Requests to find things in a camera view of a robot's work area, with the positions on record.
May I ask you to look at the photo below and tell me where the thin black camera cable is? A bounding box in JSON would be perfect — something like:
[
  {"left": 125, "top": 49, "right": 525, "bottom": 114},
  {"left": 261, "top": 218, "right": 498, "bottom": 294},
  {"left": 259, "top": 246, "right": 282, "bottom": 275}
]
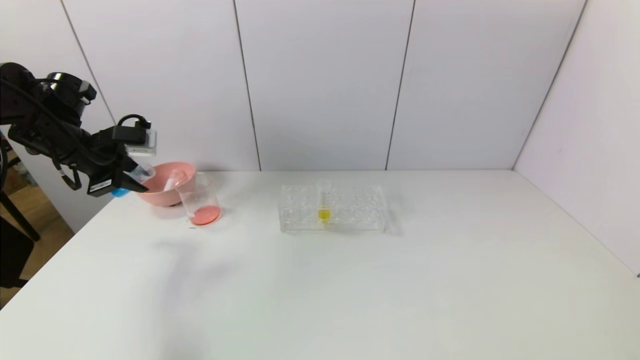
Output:
[{"left": 116, "top": 114, "right": 152, "bottom": 132}]

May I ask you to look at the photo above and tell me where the clear acrylic test tube rack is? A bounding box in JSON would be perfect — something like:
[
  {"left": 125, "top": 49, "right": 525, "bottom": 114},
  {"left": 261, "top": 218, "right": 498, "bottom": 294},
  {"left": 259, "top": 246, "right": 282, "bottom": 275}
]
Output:
[{"left": 279, "top": 184, "right": 387, "bottom": 234}]

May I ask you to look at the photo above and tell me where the test tube with blue pigment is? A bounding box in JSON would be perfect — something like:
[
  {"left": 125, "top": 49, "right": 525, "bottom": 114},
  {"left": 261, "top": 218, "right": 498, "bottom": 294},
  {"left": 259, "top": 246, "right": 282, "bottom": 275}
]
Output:
[{"left": 111, "top": 164, "right": 157, "bottom": 198}]

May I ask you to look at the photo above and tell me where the clear glass beaker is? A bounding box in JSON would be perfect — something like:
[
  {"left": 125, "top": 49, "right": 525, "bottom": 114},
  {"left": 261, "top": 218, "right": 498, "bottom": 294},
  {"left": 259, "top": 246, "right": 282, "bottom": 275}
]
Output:
[{"left": 176, "top": 172, "right": 222, "bottom": 227}]

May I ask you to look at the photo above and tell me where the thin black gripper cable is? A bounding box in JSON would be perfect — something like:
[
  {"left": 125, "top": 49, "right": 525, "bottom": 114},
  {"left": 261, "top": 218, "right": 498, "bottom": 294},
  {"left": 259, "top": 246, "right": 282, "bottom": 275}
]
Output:
[{"left": 59, "top": 159, "right": 83, "bottom": 192}]

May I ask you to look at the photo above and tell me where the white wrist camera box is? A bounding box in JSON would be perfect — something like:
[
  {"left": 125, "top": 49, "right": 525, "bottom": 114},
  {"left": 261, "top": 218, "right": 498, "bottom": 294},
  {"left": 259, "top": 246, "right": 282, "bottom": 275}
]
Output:
[{"left": 125, "top": 129, "right": 158, "bottom": 157}]

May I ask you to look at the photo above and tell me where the test tube with red pigment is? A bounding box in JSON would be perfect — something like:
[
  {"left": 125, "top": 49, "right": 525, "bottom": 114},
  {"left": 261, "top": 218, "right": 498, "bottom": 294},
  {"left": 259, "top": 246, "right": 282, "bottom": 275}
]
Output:
[{"left": 164, "top": 169, "right": 187, "bottom": 192}]

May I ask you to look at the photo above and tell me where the pink plastic bowl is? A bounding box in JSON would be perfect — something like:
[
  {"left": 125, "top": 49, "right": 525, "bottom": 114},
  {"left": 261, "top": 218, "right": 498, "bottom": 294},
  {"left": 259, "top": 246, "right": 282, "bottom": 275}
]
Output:
[{"left": 134, "top": 161, "right": 197, "bottom": 208}]

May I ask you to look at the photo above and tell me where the test tube with yellow pigment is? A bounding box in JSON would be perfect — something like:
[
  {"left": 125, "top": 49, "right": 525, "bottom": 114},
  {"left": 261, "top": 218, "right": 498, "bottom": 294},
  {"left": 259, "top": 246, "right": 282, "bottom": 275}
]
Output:
[{"left": 316, "top": 177, "right": 332, "bottom": 226}]

